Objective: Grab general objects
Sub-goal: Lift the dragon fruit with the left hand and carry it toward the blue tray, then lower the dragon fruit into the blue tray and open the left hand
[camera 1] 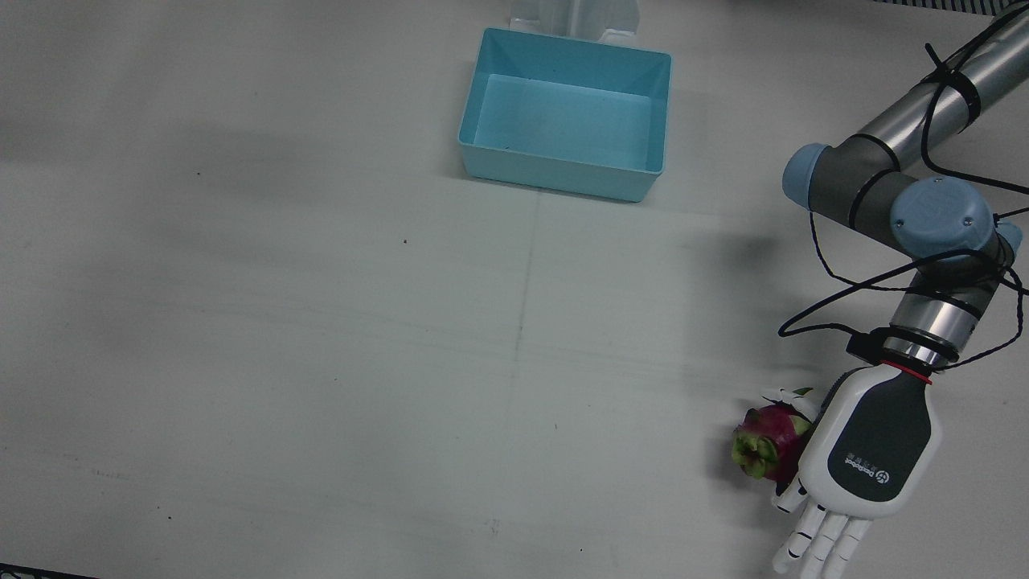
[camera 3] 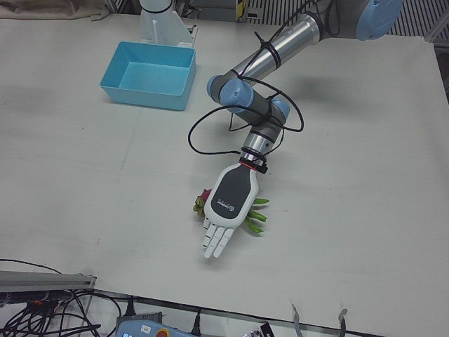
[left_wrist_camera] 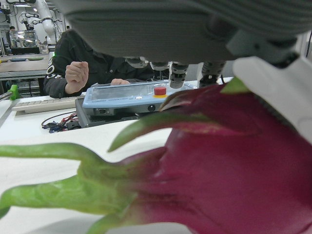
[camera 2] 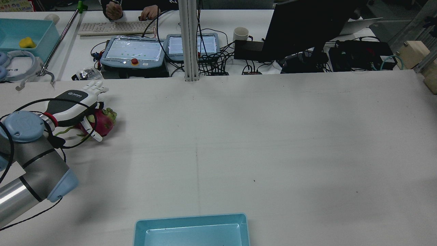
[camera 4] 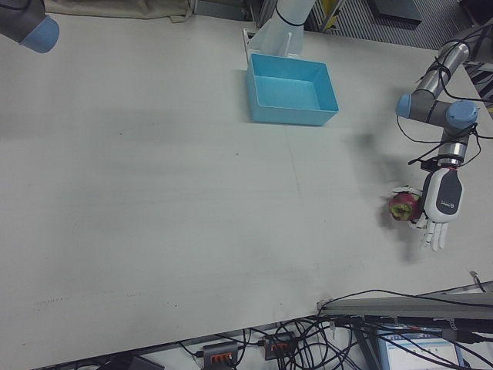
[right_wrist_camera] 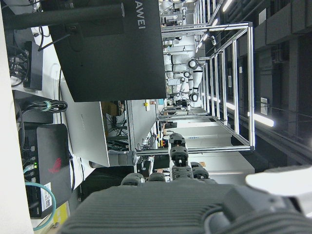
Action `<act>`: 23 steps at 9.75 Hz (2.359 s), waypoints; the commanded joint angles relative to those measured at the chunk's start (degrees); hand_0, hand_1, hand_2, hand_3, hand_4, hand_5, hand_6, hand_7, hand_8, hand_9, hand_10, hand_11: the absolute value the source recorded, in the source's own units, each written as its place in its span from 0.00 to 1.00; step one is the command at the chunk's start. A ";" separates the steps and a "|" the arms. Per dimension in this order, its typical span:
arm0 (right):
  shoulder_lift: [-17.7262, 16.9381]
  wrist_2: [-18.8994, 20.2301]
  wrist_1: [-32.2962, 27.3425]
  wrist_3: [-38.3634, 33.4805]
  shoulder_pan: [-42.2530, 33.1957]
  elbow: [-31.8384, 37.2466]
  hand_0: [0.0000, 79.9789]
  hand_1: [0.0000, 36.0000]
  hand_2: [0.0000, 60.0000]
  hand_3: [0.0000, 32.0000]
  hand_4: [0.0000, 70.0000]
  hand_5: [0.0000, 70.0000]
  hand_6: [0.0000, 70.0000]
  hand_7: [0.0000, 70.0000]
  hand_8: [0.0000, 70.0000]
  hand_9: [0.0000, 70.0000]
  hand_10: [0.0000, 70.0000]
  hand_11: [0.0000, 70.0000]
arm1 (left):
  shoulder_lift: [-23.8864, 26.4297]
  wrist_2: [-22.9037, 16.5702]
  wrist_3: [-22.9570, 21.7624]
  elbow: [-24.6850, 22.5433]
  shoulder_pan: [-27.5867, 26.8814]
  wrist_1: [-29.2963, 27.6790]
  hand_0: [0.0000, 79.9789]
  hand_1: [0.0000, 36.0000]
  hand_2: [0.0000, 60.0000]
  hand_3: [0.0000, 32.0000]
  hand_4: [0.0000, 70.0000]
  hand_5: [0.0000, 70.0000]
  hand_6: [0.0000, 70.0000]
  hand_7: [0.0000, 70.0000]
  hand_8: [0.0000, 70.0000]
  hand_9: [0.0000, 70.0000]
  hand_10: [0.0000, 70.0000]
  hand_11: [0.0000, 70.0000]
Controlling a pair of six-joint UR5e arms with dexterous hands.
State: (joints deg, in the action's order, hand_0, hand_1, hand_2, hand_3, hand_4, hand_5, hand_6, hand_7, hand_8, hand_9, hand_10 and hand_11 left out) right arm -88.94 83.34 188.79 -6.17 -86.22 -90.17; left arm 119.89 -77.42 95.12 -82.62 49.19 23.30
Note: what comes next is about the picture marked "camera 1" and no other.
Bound light blue plastic bin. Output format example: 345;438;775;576
457;27;673;203

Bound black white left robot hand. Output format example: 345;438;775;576
759;362;944;577

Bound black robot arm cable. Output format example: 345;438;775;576
777;6;1029;372

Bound pink dragon fruit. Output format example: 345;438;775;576
731;387;814;484

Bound white stand base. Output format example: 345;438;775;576
510;0;644;44

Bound black wrist bracket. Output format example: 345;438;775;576
847;325;962;373

